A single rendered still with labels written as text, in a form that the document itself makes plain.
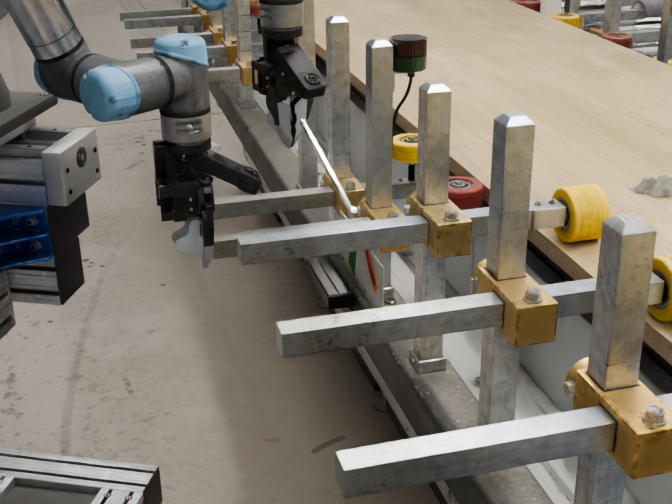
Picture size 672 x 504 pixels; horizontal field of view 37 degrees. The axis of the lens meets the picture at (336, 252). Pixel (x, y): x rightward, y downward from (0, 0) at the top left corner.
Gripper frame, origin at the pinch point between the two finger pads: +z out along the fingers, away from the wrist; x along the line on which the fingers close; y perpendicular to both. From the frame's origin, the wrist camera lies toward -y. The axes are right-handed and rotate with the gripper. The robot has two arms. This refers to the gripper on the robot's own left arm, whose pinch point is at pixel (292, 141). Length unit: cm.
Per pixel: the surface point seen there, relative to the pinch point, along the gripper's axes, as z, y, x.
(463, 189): 2.5, -31.6, -12.7
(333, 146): 3.3, 1.4, -10.0
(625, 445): -2, -98, 27
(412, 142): 2.9, -6.5, -22.4
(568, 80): 3, 8, -80
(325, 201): 12.6, -1.2, -6.2
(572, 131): 3, -19, -52
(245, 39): 4, 95, -46
